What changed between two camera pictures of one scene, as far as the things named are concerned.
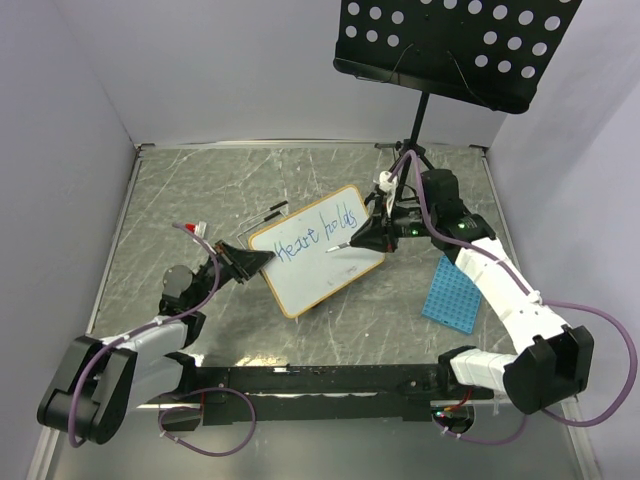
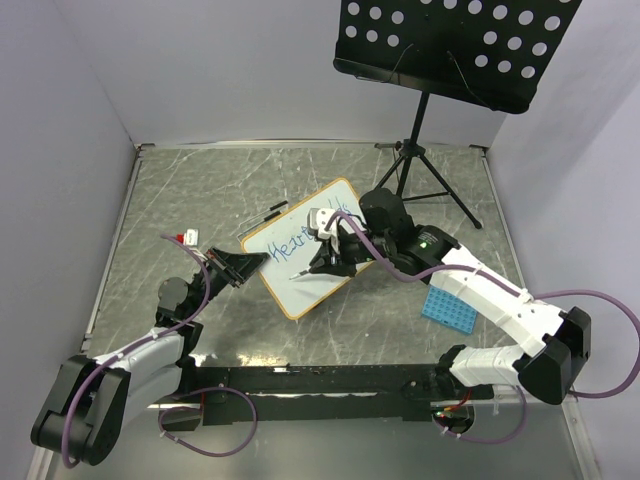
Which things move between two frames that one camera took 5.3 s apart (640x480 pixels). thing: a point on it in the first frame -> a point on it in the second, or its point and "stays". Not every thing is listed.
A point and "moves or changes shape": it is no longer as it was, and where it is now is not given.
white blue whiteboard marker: x=343 y=245 moves or changes shape
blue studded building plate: x=453 y=298 stays
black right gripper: x=377 y=234 -> x=328 y=263
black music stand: x=487 y=53 stays
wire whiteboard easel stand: x=262 y=221 stays
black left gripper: x=239 y=263 stays
